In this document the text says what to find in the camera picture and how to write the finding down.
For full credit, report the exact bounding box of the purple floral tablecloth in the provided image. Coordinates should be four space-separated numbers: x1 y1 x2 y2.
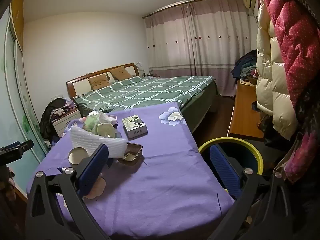
26 102 235 240

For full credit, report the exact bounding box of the pile of small clothes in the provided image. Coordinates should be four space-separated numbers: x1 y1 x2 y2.
51 100 79 117

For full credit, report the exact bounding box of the brown plastic tray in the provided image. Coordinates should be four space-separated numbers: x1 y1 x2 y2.
117 142 144 166

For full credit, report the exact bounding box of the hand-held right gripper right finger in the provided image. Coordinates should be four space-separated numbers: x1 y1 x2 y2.
209 145 304 240

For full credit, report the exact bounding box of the brown pillow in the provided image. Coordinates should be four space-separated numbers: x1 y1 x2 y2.
88 76 110 90
110 66 133 81

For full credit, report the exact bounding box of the yellow rimmed trash bin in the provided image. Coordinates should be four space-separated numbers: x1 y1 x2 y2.
198 137 265 180

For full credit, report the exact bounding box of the glass sliding wardrobe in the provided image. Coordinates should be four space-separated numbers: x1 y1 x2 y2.
0 0 49 200

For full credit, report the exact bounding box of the pile of dark clothes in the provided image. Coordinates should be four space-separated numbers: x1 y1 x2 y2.
231 50 258 84

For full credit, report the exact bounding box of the green plastic bag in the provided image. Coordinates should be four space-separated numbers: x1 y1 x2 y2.
84 110 118 133

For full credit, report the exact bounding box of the floral print box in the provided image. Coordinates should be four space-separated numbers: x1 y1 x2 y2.
122 114 148 140

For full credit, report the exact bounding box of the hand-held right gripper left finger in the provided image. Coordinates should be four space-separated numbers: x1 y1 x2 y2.
25 144 110 240

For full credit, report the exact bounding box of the wooden low cabinet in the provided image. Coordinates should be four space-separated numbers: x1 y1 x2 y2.
227 80 265 139

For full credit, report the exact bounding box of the dark patterned garment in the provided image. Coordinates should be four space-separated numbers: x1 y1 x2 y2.
259 115 295 150

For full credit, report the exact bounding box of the pink and white curtain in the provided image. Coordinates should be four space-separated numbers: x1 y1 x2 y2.
142 0 258 97

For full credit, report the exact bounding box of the wooden bed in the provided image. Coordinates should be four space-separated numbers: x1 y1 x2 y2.
66 62 219 133

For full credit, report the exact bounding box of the dark jacket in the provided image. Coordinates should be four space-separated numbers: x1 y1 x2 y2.
39 98 67 140

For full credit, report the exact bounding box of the white nightstand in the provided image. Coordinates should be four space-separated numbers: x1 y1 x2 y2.
51 109 80 138

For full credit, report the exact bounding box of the white puffer jacket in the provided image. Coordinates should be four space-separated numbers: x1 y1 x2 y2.
256 5 299 140

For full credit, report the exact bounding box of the pink floral garment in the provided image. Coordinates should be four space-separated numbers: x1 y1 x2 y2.
285 130 320 183

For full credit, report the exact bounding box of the green plaid duvet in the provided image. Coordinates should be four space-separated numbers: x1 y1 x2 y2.
73 76 217 113

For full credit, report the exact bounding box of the white paper cup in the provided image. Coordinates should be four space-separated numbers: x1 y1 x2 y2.
68 147 89 172

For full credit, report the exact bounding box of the white textured towel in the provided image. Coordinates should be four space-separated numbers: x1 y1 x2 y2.
69 126 128 159

